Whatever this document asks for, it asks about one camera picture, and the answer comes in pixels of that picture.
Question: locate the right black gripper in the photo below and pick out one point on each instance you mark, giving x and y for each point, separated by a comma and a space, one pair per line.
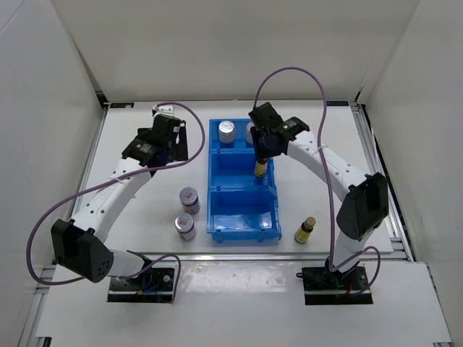
260, 152

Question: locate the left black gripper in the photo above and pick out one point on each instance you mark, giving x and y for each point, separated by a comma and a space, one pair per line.
180, 149

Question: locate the yellow-label dark bottle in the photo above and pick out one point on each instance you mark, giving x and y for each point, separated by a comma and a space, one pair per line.
260, 169
303, 232

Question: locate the white-lid red-label spice jar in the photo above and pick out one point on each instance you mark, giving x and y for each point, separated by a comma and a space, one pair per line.
189, 199

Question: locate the silver-lid blue-label spice jar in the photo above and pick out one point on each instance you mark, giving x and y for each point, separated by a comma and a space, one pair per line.
226, 132

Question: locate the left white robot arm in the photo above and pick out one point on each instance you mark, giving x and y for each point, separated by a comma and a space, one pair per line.
79, 243

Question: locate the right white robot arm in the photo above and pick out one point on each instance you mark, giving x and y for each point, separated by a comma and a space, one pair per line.
363, 198

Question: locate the silver-lid white spice jar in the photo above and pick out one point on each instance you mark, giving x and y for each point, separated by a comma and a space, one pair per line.
249, 126

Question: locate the blue plastic bin row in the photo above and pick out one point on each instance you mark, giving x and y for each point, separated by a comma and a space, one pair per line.
240, 206

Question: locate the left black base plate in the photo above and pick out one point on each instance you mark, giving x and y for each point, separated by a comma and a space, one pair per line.
156, 286

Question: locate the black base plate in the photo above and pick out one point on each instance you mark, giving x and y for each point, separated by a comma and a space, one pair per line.
156, 286
324, 288

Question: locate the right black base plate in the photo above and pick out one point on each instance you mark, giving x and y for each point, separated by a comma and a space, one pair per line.
324, 288

